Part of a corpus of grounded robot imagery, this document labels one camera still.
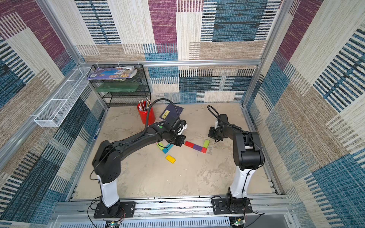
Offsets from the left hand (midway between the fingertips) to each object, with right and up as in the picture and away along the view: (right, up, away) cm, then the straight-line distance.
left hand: (184, 142), depth 85 cm
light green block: (+15, -3, +11) cm, 19 cm away
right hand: (+19, +1, +16) cm, 25 cm away
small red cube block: (+13, -7, +9) cm, 17 cm away
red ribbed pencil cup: (-31, +16, +25) cm, 43 cm away
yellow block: (-8, -11, +4) cm, 14 cm away
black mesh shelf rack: (-44, +35, +30) cm, 64 cm away
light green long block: (-12, 0, -10) cm, 16 cm away
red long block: (+3, -3, +11) cm, 12 cm away
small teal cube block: (-12, -7, +9) cm, 17 cm away
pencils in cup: (-28, +23, +17) cm, 41 cm away
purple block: (+9, -5, +9) cm, 13 cm away
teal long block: (-10, -5, +11) cm, 16 cm away
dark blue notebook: (-11, +17, +29) cm, 35 cm away
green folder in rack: (-45, +36, +14) cm, 60 cm away
